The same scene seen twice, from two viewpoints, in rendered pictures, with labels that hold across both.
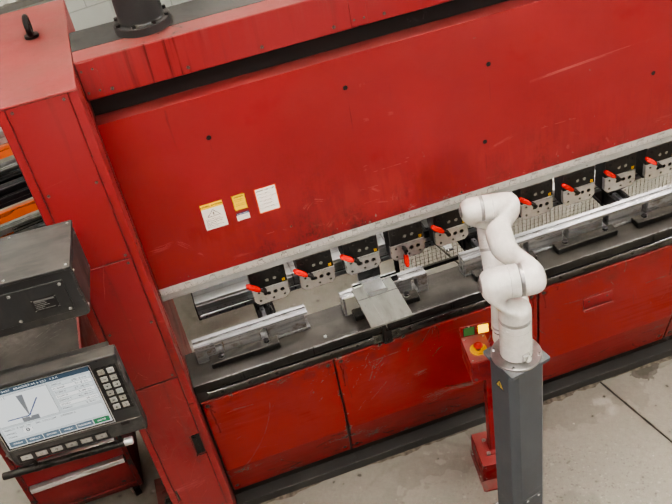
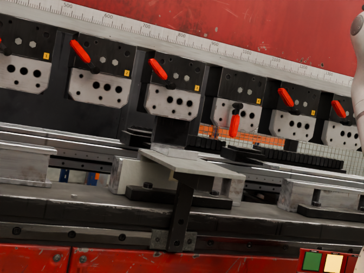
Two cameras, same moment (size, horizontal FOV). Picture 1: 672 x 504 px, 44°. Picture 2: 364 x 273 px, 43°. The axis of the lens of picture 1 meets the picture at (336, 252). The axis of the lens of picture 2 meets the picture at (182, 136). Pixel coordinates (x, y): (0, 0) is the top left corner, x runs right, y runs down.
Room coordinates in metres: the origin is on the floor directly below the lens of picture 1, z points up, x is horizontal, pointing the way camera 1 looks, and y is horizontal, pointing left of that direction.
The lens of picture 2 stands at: (1.52, 0.15, 1.12)
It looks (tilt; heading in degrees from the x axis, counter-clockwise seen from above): 3 degrees down; 347
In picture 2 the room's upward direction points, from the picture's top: 11 degrees clockwise
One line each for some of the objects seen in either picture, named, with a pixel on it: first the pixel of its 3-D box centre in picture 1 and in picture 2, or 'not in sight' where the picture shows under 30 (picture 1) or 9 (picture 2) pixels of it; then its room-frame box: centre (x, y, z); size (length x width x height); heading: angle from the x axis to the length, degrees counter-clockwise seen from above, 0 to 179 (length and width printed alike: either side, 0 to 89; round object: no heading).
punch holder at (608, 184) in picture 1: (615, 168); not in sight; (3.01, -1.27, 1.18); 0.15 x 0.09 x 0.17; 101
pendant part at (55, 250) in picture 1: (38, 363); not in sight; (2.08, 1.02, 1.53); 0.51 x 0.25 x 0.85; 97
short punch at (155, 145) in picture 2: (368, 272); (169, 135); (2.79, -0.12, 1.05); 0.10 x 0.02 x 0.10; 101
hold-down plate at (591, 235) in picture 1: (585, 239); not in sight; (2.92, -1.12, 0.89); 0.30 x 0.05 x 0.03; 101
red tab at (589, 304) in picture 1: (598, 301); not in sight; (2.82, -1.16, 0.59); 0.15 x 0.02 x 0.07; 101
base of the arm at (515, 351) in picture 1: (515, 336); not in sight; (2.21, -0.59, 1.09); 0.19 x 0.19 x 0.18
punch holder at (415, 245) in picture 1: (403, 236); (233, 99); (2.82, -0.29, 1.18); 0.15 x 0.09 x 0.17; 101
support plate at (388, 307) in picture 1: (381, 302); (188, 163); (2.64, -0.15, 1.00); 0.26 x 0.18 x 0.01; 11
